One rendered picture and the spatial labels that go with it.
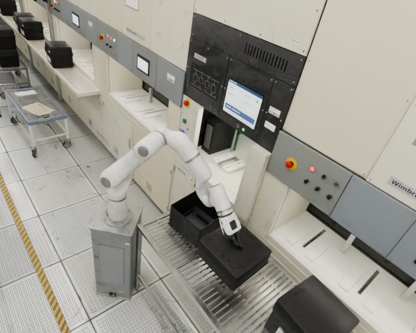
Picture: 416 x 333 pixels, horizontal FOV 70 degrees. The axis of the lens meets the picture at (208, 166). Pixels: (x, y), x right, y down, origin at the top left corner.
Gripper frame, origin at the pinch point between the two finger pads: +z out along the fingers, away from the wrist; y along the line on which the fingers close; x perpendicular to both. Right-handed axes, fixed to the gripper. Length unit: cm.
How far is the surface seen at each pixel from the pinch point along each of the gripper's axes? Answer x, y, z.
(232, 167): 57, 68, -32
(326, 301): -30, 16, 39
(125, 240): 69, -31, -15
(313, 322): -31, 1, 40
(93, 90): 203, 41, -163
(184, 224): 40.9, -2.0, -12.3
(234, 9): -18, 41, -118
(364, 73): -71, 39, -57
